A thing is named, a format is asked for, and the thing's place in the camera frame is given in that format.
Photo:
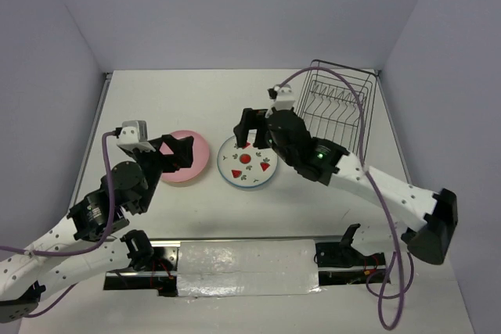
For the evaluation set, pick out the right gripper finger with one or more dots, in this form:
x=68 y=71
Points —
x=261 y=140
x=248 y=122

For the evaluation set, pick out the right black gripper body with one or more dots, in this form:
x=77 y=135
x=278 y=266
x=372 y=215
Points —
x=289 y=157

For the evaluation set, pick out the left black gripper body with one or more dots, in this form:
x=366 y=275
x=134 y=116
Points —
x=154 y=163

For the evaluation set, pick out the pink plate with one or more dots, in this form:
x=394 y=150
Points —
x=201 y=154

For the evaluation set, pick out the white blue-rimmed fruit plate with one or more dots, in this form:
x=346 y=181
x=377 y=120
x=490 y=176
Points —
x=247 y=167

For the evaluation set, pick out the dark wire dish rack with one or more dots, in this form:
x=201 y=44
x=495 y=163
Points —
x=336 y=103

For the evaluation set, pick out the yellow plate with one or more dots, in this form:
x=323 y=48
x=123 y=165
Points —
x=189 y=182

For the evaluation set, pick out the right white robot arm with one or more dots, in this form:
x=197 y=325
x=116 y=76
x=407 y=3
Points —
x=422 y=221

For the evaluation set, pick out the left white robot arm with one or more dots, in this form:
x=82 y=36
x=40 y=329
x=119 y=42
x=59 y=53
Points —
x=78 y=246

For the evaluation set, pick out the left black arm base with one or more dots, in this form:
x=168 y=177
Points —
x=152 y=265

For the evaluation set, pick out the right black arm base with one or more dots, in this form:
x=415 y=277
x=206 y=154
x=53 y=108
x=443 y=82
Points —
x=339 y=264

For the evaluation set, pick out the silver tape-covered panel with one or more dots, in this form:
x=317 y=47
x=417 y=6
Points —
x=247 y=268

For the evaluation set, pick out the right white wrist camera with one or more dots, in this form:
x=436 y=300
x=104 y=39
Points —
x=282 y=99

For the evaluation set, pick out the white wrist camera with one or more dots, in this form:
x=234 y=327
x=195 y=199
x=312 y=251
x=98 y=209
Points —
x=282 y=99
x=133 y=135

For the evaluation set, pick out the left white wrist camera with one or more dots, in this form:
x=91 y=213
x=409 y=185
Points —
x=133 y=135

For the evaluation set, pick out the aluminium table rail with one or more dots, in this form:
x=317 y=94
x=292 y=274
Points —
x=88 y=147

